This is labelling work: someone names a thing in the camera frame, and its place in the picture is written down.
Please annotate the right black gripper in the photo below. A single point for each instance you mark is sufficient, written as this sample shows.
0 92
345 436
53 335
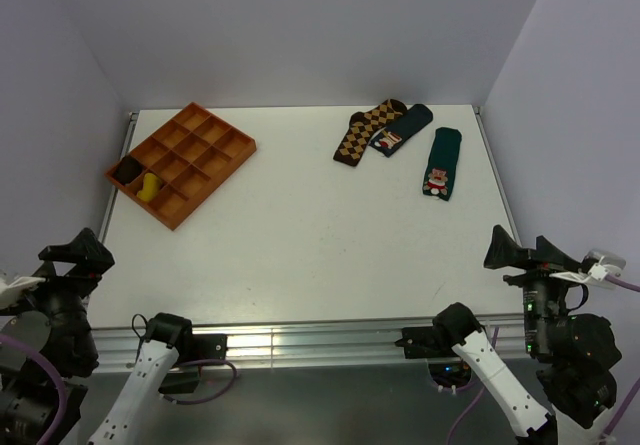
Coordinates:
504 248

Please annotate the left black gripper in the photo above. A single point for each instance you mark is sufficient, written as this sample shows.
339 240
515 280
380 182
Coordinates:
91 255

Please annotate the yellow sock with character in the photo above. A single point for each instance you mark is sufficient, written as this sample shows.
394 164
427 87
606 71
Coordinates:
150 188

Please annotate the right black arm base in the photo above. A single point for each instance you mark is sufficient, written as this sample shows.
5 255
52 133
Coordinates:
446 370

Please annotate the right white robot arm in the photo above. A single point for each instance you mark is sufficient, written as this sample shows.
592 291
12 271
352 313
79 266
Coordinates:
571 395

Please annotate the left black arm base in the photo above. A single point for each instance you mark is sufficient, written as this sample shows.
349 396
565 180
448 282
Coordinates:
181 381

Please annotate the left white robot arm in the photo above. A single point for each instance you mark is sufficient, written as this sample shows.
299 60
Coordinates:
39 406

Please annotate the rolled dark sock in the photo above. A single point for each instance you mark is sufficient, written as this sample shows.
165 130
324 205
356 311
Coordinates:
127 170

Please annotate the dark green santa sock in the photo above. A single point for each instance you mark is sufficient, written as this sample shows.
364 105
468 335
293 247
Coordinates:
440 173

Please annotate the orange compartment tray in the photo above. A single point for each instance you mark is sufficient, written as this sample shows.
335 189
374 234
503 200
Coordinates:
193 153

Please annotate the navy sock with pattern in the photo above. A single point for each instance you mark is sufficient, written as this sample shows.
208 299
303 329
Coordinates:
395 135

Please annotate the brown argyle sock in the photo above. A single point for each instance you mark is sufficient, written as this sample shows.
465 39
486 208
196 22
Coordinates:
363 126

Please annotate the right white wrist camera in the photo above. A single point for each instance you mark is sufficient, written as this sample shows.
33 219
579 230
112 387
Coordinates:
599 268

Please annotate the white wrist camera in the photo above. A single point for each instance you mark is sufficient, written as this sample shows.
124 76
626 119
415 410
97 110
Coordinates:
14 286
599 268

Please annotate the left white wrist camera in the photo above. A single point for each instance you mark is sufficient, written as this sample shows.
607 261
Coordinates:
14 286

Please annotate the aluminium frame rail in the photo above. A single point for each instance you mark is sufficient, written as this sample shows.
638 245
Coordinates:
307 345

